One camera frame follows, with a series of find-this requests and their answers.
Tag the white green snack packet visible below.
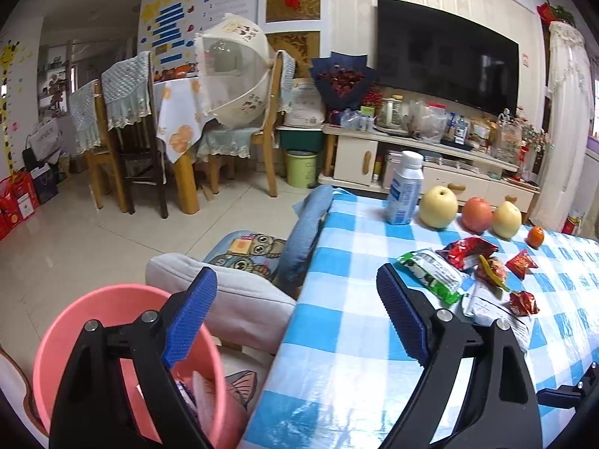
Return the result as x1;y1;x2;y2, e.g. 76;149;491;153
397;249;464;307

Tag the beige cushion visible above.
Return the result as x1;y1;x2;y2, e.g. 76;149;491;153
146;253;295;354

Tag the red gift bag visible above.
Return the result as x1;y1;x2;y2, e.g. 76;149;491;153
0;182;17;241
9;171;36;220

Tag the glass kettle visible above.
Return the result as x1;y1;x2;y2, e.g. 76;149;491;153
377;96;410;134

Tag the green waste bin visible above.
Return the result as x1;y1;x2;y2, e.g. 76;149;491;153
285;150;323;189

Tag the dining table with orange-print cloth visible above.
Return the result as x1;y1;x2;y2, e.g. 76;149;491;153
154;77;207;213

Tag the clear plastic jar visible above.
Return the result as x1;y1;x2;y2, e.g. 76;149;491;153
407;100;447;143

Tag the yellow snack wrapper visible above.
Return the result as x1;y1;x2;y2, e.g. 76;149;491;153
477;255;511;291

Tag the pink plastic bucket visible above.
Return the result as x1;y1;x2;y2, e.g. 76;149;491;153
33;283;249;449

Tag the dark paper bag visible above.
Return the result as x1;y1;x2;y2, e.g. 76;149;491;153
30;164;59;204

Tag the yellow pear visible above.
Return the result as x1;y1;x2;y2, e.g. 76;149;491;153
491;201;522;239

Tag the owl print cushion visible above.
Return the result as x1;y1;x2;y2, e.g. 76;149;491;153
201;230;288;277

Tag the white pouch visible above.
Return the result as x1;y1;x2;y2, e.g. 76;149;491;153
461;278;534;354

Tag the dark blue flower bouquet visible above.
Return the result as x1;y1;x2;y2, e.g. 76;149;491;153
310;53;380;115

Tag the wall poster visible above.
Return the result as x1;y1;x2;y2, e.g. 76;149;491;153
138;0;258;80

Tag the black television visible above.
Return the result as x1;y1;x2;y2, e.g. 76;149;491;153
377;0;520;115

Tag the plastic shopping bag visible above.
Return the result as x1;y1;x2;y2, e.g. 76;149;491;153
496;119;522;164

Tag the red green fruit ornament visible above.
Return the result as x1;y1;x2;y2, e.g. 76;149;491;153
537;0;576;26

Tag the red apple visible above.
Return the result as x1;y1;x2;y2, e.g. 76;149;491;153
462;196;493;233

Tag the white blue-label bottle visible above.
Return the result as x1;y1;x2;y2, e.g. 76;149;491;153
384;150;425;225

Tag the small red wrapper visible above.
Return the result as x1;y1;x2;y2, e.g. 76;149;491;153
505;249;539;281

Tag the lace-covered white air conditioner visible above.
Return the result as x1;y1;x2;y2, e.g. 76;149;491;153
529;21;595;232

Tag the yellow-green apple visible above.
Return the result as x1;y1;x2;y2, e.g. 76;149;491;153
419;186;458;229

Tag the blue white checked tablecloth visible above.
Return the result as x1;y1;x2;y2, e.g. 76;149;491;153
241;187;599;449

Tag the red black snack wrapper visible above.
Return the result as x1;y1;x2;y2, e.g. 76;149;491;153
435;236;499;272

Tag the silver metal case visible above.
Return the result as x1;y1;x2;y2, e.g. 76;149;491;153
381;152;403;188

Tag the cream TV cabinet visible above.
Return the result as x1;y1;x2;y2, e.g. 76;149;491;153
318;124;541;225

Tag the artificial flower arrangement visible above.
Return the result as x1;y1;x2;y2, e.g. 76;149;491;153
519;112;553;160

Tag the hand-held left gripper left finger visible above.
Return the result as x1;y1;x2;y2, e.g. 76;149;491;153
49;266;219;449

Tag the white paper bag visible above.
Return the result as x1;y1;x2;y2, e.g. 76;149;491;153
23;119;61;169

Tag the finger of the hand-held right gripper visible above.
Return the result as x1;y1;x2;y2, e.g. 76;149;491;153
538;362;599;410

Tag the giraffe height chart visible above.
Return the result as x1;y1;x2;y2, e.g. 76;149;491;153
0;40;26;174

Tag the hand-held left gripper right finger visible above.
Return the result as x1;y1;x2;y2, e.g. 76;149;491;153
375;263;549;449

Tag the mesh food cover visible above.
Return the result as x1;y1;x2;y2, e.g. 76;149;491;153
194;12;274;129

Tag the wooden chair with lace cover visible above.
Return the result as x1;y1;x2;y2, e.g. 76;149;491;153
100;51;169;218
197;49;295;197
69;79;129;213

